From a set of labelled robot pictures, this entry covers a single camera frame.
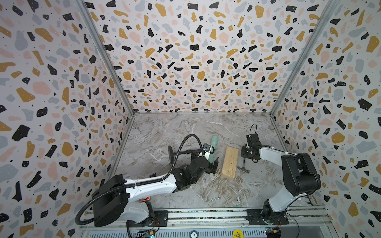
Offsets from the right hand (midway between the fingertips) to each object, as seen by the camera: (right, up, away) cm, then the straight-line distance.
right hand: (248, 152), depth 98 cm
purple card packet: (-61, -21, -20) cm, 68 cm away
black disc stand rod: (-50, 0, -7) cm, 50 cm away
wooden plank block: (-13, -6, -8) cm, 17 cm away
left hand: (-24, +2, -21) cm, 32 cm away
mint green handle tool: (-22, +7, +4) cm, 23 cm away
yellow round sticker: (-14, -34, -28) cm, 46 cm away
